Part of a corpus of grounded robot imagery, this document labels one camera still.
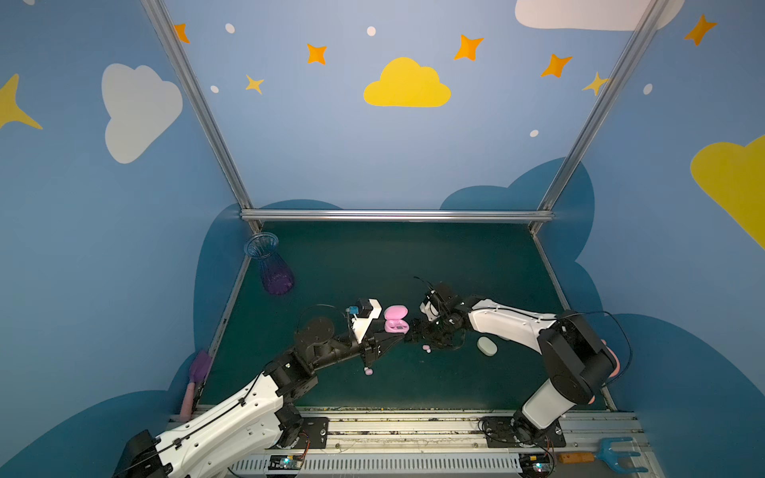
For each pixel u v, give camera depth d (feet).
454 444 2.42
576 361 1.51
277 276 3.39
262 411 1.66
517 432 2.22
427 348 2.90
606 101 2.77
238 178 3.46
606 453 2.35
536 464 2.34
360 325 1.94
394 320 2.18
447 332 2.48
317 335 1.74
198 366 2.87
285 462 2.31
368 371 2.76
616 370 1.59
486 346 2.87
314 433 2.42
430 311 2.69
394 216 3.99
